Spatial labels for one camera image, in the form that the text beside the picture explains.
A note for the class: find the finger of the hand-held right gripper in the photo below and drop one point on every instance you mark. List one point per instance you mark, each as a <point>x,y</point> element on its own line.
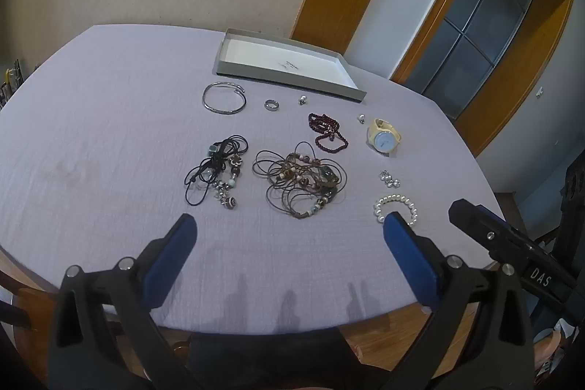
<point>475,220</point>

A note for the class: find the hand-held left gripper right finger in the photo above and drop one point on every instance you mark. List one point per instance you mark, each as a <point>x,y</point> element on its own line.
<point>406,253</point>

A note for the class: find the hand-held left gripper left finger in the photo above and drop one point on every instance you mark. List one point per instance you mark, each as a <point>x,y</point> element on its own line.
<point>171,253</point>

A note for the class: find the small silver earring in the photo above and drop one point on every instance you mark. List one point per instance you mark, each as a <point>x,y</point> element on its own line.
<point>396,183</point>
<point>384,176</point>

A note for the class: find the cream wristwatch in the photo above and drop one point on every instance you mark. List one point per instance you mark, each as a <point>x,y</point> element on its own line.
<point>383,141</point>

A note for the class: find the silver bangle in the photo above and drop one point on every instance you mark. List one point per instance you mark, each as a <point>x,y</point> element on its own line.
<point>204,98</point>

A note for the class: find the grey cardboard tray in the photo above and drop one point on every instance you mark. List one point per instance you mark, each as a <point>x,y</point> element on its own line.
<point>274,56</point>

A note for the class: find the wooden table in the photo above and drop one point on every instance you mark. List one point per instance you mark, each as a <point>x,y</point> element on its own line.
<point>388,322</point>

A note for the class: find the shelf with small items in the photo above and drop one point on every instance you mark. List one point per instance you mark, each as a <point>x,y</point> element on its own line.
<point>9,81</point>

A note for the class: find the glass door with wooden frame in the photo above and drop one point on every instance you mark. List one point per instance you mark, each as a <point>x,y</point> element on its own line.
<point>480,29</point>

